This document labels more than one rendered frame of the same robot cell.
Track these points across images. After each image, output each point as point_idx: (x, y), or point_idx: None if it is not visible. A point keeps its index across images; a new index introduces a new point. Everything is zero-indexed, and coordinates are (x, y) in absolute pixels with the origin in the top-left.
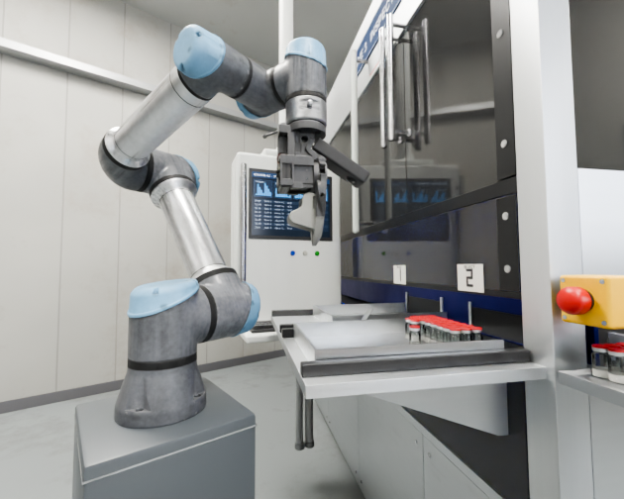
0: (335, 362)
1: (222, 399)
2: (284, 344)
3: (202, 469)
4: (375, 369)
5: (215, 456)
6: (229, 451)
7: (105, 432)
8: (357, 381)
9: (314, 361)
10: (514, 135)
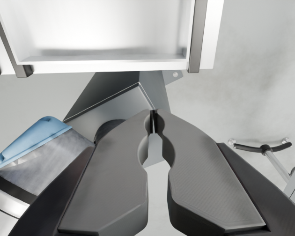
0: (202, 40)
1: (110, 109)
2: (62, 72)
3: (156, 104)
4: None
5: (152, 100)
6: (148, 93)
7: (149, 158)
8: (220, 19)
9: (194, 60)
10: None
